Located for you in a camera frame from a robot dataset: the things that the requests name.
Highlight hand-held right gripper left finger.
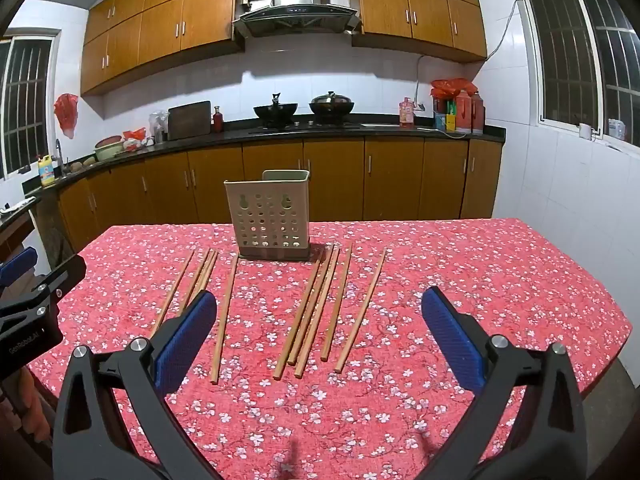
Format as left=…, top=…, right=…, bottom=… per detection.
left=52, top=289, right=223, bottom=480

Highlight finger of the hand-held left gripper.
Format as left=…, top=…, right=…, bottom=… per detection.
left=0, top=247, right=39, bottom=285
left=0, top=254, right=87, bottom=334

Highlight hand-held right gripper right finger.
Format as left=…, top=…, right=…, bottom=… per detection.
left=421, top=286, right=589, bottom=480

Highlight wooden chopstick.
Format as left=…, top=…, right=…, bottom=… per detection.
left=195, top=250, right=220, bottom=295
left=295, top=246, right=343, bottom=380
left=273, top=254, right=324, bottom=380
left=334, top=249, right=389, bottom=373
left=210, top=254, right=240, bottom=385
left=149, top=251, right=196, bottom=335
left=288, top=244, right=335, bottom=366
left=321, top=244, right=354, bottom=362
left=179, top=248, right=213, bottom=312

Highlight beige perforated utensil holder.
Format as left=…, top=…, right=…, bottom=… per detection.
left=223, top=170, right=312, bottom=261

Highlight green basin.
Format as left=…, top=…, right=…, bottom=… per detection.
left=93, top=135, right=125, bottom=162

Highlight red floral tablecloth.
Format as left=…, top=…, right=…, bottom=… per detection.
left=27, top=217, right=634, bottom=480

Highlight barred window small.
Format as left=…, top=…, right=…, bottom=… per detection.
left=0, top=29, right=62, bottom=182

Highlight red hanging plastic bag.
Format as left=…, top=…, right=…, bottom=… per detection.
left=53, top=93, right=81, bottom=140

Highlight red bag on basin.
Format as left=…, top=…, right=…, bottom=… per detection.
left=122, top=128, right=147, bottom=154

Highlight wooden lower cabinets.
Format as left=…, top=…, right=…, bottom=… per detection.
left=27, top=137, right=504, bottom=262

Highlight clear plastic bag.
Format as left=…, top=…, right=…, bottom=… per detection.
left=148, top=109, right=171, bottom=144

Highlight dark cutting board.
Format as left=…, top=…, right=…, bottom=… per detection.
left=167, top=100, right=213, bottom=141

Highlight black kitchen countertop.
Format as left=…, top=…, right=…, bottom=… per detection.
left=25, top=119, right=507, bottom=197

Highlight green yellow box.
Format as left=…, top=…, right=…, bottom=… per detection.
left=433, top=99, right=459, bottom=134

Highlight gas stove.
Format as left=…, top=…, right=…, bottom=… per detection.
left=247, top=120, right=364, bottom=134

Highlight red bag over thermoses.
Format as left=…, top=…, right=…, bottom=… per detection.
left=430, top=78, right=474, bottom=101

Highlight black wok with lid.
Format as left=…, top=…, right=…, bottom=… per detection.
left=308, top=91, right=355, bottom=124

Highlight wooden upper cabinet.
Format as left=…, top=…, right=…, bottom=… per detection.
left=352, top=0, right=489, bottom=64
left=80, top=0, right=247, bottom=96

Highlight barred window large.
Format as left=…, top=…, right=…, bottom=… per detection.
left=510, top=0, right=640, bottom=148

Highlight steel range hood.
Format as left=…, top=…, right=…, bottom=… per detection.
left=232, top=0, right=362, bottom=39

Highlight black wok with handle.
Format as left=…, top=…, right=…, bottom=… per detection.
left=253, top=92, right=300, bottom=129

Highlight white wall cable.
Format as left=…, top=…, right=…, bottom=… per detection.
left=484, top=0, right=524, bottom=62

